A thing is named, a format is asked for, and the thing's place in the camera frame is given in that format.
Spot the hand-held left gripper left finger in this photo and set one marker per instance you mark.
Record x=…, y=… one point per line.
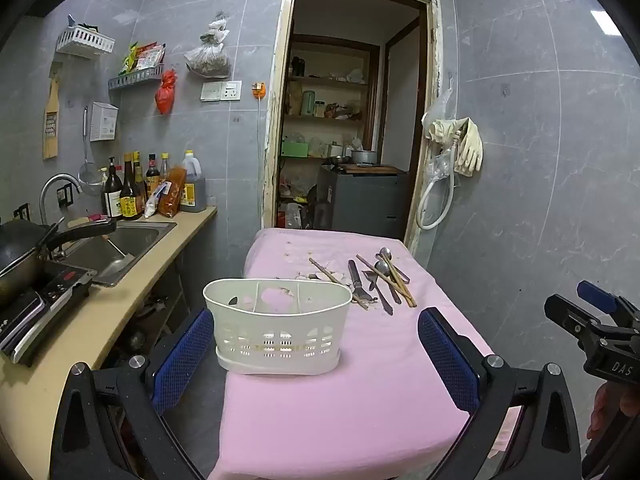
x=182, y=360

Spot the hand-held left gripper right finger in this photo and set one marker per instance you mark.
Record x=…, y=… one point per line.
x=447, y=360

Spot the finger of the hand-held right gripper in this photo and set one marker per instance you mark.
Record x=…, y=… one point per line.
x=570, y=312
x=597, y=296

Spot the white plastic utensil basket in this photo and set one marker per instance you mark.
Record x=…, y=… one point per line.
x=260, y=325

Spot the metal fork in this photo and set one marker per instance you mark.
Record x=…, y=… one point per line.
x=371, y=277

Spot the metal spoon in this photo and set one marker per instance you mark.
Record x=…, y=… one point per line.
x=381, y=266
x=385, y=251

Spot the metal peeler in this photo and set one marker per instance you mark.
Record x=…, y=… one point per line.
x=356, y=280

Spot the person's right hand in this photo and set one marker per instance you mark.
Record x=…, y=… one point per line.
x=625, y=405

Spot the beige kitchen counter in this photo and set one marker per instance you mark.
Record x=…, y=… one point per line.
x=100, y=320

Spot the pink tablecloth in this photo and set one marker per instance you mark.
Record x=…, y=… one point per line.
x=350, y=410

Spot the steel sink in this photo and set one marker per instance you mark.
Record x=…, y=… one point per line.
x=135, y=240

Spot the black induction cooker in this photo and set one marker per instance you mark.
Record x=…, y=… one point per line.
x=45, y=305

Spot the white blue seasoning packet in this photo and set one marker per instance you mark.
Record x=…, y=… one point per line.
x=155, y=202

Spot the orange seasoning packet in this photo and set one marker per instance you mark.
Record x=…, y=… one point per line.
x=172, y=192

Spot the yellow label sauce bottle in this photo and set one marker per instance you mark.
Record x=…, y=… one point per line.
x=131, y=200

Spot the yellow sponge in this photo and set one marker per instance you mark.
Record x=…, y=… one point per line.
x=77, y=222

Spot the large vinegar jug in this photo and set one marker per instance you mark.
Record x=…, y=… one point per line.
x=194, y=185

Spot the dark pump bottle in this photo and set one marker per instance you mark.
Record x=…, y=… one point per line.
x=112, y=195

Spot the grey cabinet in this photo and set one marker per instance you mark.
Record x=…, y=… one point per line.
x=365, y=200

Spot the cream rubber glove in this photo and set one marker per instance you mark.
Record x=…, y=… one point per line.
x=470, y=150
x=442, y=130

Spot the black wok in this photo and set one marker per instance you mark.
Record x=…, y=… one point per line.
x=20, y=255

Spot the clear plastic bag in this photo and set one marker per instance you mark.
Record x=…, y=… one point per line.
x=442, y=165

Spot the wooden cutting board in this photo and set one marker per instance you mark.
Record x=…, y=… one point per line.
x=375, y=169

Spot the metal strainer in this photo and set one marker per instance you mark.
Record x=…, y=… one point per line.
x=90, y=175

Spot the metal faucet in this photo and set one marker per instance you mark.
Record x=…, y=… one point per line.
x=50, y=187

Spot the metal pot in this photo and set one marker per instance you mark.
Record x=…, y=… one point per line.
x=364, y=157

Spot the metal bowl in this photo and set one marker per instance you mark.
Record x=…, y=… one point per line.
x=339, y=161

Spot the green box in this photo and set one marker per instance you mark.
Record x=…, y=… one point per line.
x=295, y=149

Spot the wooden grater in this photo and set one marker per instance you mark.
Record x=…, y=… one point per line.
x=50, y=130

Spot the red plastic bag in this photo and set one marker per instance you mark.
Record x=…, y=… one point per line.
x=166, y=95

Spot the green jar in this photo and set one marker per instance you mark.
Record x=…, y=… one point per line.
x=308, y=104

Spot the clear bag of dried food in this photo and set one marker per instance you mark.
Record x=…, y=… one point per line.
x=207, y=62

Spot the wooden shelf unit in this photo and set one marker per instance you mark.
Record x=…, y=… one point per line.
x=325, y=80

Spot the red snack packet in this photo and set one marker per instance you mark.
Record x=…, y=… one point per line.
x=150, y=55

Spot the green snack packet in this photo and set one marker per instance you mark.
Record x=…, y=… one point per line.
x=127, y=57

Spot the black wall socket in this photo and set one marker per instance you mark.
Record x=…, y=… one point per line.
x=65, y=195
x=21, y=211

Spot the white wall box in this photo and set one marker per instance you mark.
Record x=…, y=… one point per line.
x=104, y=121

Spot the wooden door frame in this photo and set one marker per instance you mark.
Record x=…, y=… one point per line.
x=274, y=110

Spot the white wall socket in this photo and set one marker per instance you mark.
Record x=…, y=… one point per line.
x=231, y=91

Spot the orange wall hook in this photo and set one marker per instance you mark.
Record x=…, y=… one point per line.
x=258, y=91

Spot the grey wall shelf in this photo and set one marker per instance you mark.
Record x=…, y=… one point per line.
x=135, y=79

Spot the white wall basket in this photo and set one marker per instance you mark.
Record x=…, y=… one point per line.
x=82, y=40

